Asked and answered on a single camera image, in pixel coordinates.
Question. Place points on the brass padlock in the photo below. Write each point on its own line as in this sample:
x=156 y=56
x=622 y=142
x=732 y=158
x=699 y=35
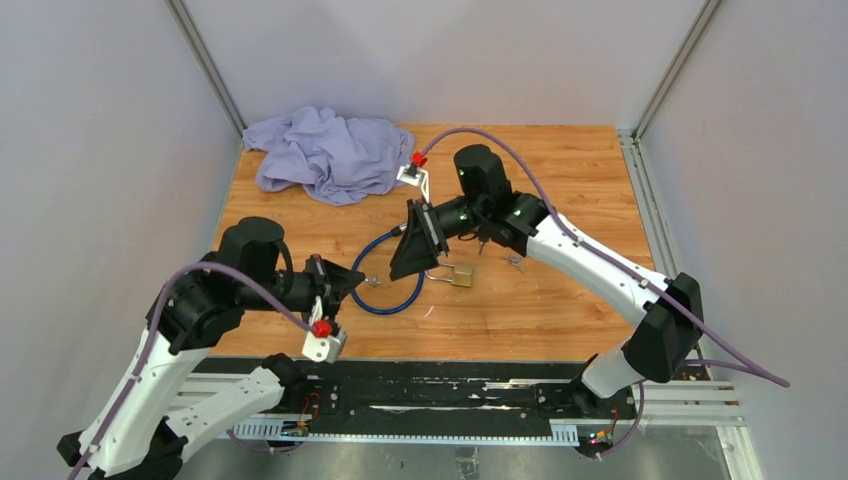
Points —
x=458 y=275

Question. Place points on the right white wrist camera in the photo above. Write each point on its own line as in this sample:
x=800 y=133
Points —
x=414 y=174

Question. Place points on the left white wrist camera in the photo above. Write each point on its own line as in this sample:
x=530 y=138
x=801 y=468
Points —
x=325 y=338

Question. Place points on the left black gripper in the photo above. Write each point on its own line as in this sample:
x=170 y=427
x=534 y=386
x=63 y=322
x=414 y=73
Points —
x=332 y=282

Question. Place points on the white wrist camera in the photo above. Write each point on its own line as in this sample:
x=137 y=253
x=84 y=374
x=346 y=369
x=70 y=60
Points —
x=325 y=338
x=414 y=174

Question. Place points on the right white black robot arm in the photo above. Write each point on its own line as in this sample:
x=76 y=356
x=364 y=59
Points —
x=490 y=208

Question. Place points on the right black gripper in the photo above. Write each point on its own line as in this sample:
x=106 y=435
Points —
x=420 y=243

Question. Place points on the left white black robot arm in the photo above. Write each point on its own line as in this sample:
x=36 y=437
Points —
x=136 y=436

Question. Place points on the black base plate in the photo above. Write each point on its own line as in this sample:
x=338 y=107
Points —
x=444 y=398

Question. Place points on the crumpled lavender cloth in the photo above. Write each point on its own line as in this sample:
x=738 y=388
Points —
x=336 y=160

